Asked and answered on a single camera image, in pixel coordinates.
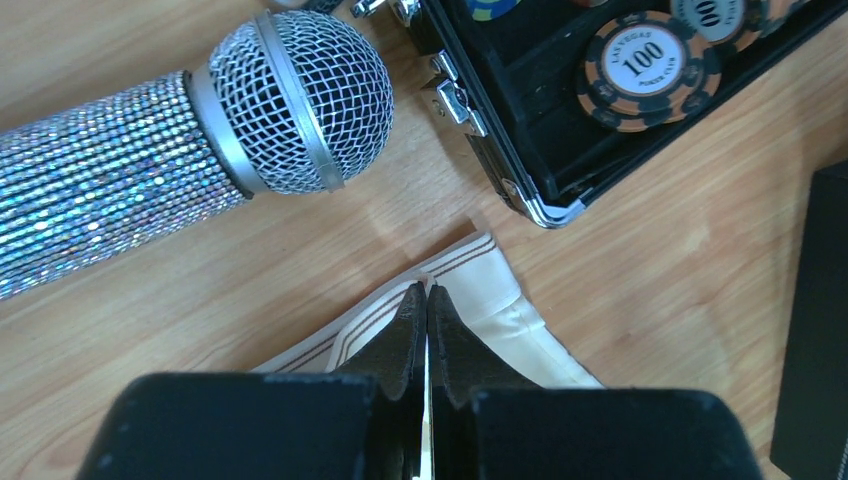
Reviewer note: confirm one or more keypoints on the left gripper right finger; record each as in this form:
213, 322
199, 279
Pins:
491, 422

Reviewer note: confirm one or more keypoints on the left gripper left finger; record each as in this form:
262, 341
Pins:
361, 420

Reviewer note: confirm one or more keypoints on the cream boxer underwear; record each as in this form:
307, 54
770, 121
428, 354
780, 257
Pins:
489, 300

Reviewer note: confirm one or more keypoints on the wooden compartment display box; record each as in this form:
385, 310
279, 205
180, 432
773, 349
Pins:
810, 432

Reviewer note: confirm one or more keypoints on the rhinestone silver microphone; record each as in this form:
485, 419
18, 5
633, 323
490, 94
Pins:
295, 102

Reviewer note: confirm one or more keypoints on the black poker chip case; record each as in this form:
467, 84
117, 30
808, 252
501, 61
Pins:
561, 100

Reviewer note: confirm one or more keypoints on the orange 100 poker chip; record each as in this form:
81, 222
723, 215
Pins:
646, 69

